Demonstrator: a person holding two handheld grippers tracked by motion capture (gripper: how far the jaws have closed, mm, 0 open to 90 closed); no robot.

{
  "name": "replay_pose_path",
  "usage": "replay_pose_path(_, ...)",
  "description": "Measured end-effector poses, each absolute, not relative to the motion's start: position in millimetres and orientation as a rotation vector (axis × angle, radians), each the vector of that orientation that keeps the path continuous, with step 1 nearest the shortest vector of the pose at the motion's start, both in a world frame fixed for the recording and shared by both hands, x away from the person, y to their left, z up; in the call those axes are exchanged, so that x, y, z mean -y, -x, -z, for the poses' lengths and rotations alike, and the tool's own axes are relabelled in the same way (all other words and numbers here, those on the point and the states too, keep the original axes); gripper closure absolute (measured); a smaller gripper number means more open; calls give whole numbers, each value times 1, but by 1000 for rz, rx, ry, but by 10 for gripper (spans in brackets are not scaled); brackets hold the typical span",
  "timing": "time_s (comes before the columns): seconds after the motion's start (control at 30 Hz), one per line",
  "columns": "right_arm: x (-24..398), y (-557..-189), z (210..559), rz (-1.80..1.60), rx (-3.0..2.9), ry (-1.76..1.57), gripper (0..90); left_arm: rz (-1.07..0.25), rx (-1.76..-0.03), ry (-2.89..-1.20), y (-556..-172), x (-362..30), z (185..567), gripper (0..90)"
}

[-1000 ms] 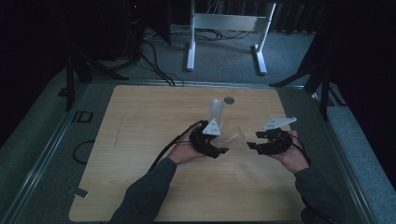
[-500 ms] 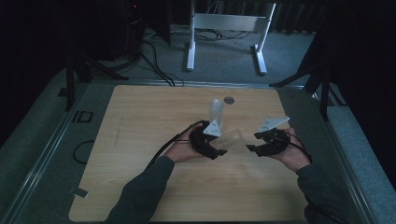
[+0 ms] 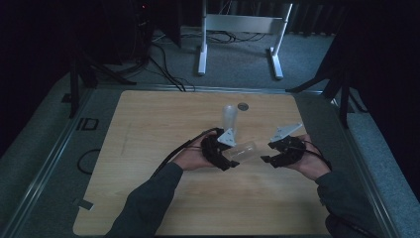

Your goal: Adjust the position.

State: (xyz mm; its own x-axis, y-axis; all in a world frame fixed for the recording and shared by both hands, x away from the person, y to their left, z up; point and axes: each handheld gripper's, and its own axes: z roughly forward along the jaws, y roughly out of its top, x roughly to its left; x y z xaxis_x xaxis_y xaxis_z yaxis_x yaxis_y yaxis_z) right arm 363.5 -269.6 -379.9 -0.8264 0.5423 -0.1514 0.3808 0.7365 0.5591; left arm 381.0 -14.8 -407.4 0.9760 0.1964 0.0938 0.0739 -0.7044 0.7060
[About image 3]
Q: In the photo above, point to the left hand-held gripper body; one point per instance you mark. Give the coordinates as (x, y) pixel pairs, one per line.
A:
(211, 148)

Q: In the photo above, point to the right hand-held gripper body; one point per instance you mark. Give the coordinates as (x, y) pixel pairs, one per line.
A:
(292, 150)

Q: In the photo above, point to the person's left hand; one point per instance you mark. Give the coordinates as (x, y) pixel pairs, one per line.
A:
(191, 158)

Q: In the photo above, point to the person's right hand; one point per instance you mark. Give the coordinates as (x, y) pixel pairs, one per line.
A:
(312, 163)

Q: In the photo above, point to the round grey table grommet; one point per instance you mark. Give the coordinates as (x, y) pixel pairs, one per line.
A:
(242, 106)

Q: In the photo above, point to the black tripod stand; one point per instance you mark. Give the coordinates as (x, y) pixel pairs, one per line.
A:
(344, 102)
(74, 92)

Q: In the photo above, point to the white metal stand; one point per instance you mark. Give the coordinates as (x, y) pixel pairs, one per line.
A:
(244, 23)

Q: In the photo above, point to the grey tape piece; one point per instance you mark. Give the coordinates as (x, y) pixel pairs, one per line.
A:
(85, 205)

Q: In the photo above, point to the dark equipment rack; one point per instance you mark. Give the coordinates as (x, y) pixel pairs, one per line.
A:
(132, 33)

